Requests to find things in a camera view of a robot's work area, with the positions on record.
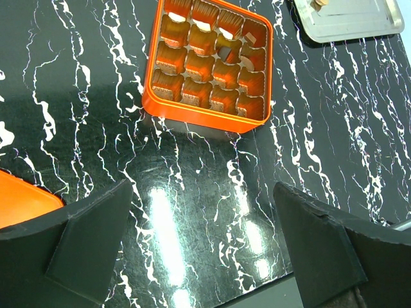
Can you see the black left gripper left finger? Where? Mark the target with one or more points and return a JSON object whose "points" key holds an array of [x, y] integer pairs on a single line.
{"points": [[65, 258]]}

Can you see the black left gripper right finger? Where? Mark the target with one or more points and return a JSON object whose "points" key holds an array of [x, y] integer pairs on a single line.
{"points": [[339, 259]]}

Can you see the orange chocolate box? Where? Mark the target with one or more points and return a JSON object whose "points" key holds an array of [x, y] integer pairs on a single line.
{"points": [[210, 64]]}

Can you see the white round chocolate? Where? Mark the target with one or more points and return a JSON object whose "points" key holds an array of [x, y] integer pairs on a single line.
{"points": [[318, 4]]}

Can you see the orange box lid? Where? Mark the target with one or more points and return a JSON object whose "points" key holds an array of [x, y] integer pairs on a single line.
{"points": [[21, 201]]}

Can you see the silver metal tray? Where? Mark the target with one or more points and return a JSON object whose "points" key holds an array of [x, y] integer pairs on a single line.
{"points": [[348, 20]]}

